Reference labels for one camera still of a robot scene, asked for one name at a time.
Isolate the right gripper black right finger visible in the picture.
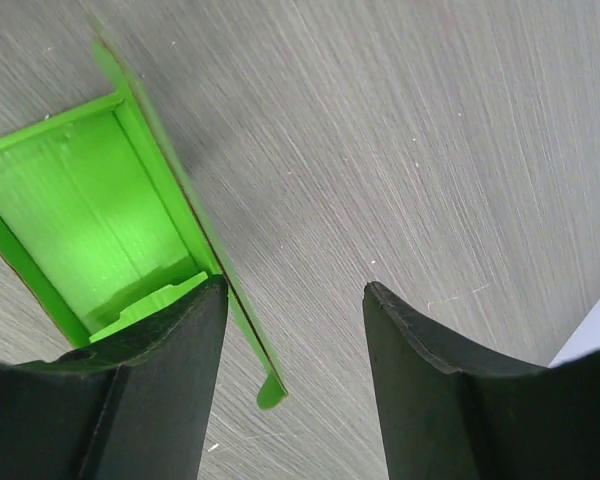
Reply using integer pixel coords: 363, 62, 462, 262
363, 281, 600, 479

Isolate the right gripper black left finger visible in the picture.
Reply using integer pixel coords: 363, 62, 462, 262
0, 275, 228, 479

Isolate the green paper box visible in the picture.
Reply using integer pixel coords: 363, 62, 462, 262
0, 19, 288, 410

